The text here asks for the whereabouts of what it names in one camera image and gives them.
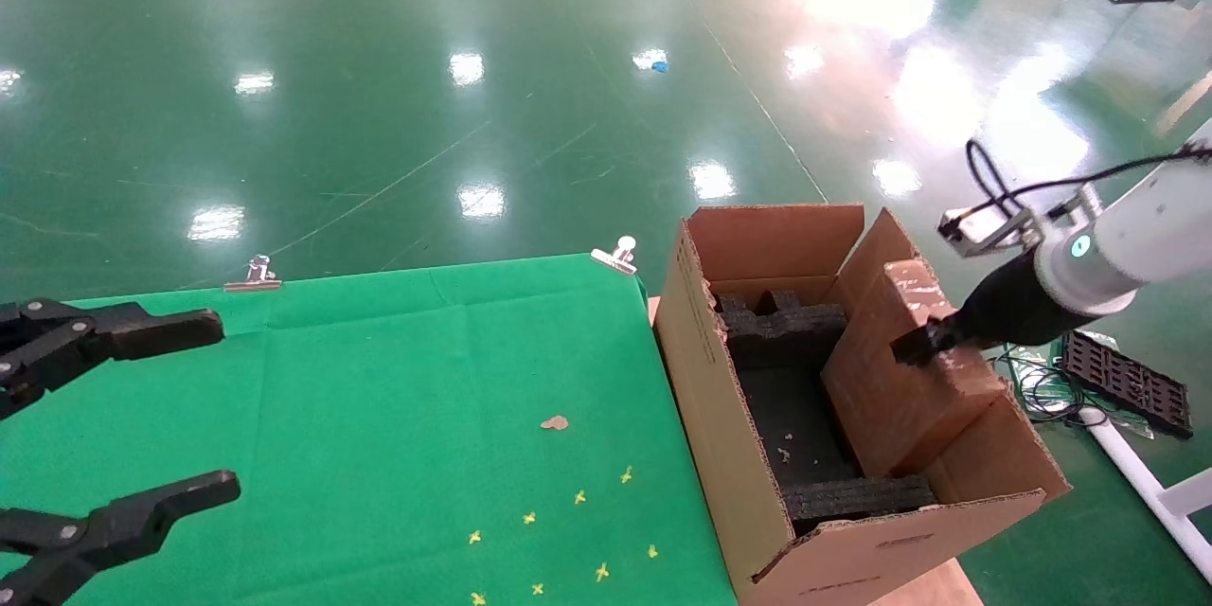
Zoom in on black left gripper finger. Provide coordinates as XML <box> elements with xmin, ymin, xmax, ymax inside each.
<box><xmin>0</xmin><ymin>471</ymin><xmax>241</xmax><ymax>606</ymax></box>
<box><xmin>0</xmin><ymin>299</ymin><xmax>225</xmax><ymax>419</ymax></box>

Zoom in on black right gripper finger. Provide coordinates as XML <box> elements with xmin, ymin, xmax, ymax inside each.
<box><xmin>892</xmin><ymin>316</ymin><xmax>960</xmax><ymax>367</ymax></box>

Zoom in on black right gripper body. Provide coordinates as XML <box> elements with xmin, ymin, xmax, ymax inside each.
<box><xmin>947</xmin><ymin>250</ymin><xmax>1068</xmax><ymax>349</ymax></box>

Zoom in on small brown cardboard box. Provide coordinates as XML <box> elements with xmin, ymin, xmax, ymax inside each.
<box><xmin>820</xmin><ymin>258</ymin><xmax>1007</xmax><ymax>480</ymax></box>

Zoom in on large open brown carton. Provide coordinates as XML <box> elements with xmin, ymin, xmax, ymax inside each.
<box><xmin>653</xmin><ymin>204</ymin><xmax>1072</xmax><ymax>606</ymax></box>

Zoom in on silver binder clip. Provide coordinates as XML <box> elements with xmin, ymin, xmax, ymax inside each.
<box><xmin>590</xmin><ymin>235</ymin><xmax>638</xmax><ymax>276</ymax></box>
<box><xmin>223</xmin><ymin>255</ymin><xmax>282</xmax><ymax>293</ymax></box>

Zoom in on black plastic grid tray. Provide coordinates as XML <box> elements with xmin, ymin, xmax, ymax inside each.
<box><xmin>1058</xmin><ymin>329</ymin><xmax>1193</xmax><ymax>441</ymax></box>

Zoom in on black foam base sheet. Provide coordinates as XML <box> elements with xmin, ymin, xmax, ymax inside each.
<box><xmin>737</xmin><ymin>362</ymin><xmax>864</xmax><ymax>491</ymax></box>

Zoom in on green table cloth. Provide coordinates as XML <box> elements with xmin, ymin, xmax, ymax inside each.
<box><xmin>0</xmin><ymin>253</ymin><xmax>740</xmax><ymax>606</ymax></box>

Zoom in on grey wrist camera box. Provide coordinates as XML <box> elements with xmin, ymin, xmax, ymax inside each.
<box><xmin>937</xmin><ymin>205</ymin><xmax>1033</xmax><ymax>258</ymax></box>

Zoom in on tangled floor cables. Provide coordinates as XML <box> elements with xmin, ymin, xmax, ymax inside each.
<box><xmin>992</xmin><ymin>348</ymin><xmax>1111</xmax><ymax>428</ymax></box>

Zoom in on grey camera mounting bracket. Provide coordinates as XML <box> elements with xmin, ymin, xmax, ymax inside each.
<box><xmin>1018</xmin><ymin>186</ymin><xmax>1105</xmax><ymax>240</ymax></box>

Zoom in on white metal frame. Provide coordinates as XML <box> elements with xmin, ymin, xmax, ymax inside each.
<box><xmin>1082</xmin><ymin>407</ymin><xmax>1212</xmax><ymax>584</ymax></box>

